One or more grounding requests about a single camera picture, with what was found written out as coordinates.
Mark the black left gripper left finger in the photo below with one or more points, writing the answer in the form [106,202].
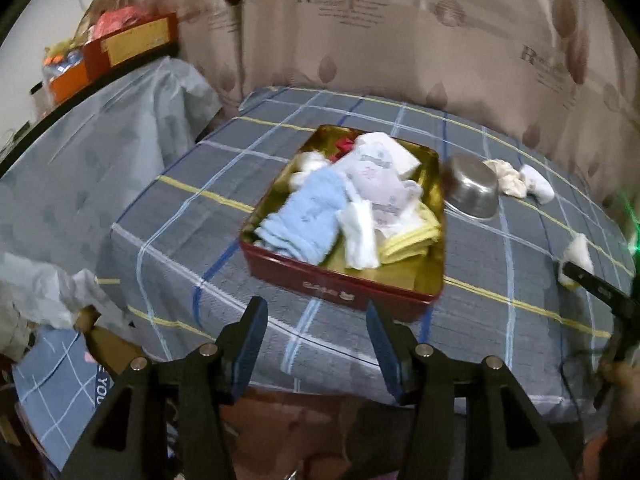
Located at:
[164,419]

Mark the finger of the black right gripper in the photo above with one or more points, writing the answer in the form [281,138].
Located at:
[621,305]

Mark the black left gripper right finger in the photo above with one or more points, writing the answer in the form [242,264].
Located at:
[505,437]

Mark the white fluffy sock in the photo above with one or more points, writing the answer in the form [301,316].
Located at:
[577,252]

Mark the yellow white cloth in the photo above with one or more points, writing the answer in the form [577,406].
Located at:
[368,247]

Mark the light blue towel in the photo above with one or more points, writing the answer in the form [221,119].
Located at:
[306,228]

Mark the white printed tissue pack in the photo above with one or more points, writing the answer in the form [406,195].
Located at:
[379,169]

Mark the white knotted cloth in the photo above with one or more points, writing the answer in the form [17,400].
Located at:
[537,185]

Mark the cream patterned sock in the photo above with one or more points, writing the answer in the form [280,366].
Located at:
[510,181]

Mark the steel bowl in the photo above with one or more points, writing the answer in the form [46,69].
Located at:
[470,187]

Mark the red toffee tin box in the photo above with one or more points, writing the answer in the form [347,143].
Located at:
[404,289]

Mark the translucent plastic cover sheet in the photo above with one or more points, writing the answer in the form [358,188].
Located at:
[60,199]

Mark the beige leaf-print curtain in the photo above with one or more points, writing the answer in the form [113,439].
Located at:
[561,76]

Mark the orange box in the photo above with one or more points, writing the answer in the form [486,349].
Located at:
[69,83]

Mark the red yellow cardboard box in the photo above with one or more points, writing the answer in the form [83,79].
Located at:
[104,54]

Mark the red plastic bag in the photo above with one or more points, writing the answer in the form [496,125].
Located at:
[112,21]

